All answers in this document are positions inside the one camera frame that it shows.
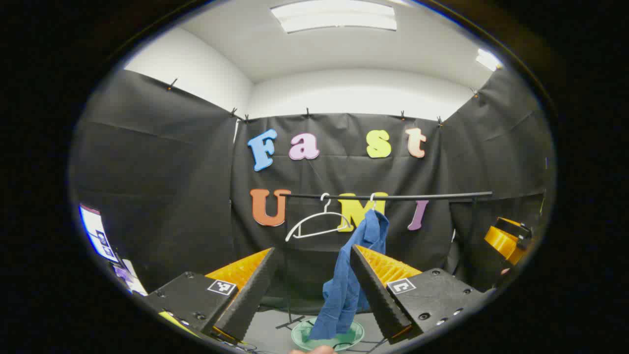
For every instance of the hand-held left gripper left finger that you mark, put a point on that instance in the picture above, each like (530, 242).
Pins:
(245, 300)

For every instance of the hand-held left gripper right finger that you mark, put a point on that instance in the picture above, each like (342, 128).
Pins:
(378, 295)

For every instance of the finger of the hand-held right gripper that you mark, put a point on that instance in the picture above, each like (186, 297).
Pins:
(503, 243)

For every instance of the green laundry hamper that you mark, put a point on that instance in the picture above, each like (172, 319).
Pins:
(300, 337)

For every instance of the white plastic clothes hanger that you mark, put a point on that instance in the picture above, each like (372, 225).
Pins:
(327, 211)
(373, 202)

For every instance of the black clothes rack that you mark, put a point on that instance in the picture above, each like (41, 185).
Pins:
(417, 196)

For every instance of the black backdrop cloth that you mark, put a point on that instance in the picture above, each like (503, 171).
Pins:
(172, 196)

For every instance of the computer monitor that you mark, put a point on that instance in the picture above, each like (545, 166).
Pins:
(96, 231)

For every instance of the small ceiling light panel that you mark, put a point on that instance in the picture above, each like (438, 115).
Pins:
(488, 60)

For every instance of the large ceiling light panel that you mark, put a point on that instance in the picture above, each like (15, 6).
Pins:
(334, 17)

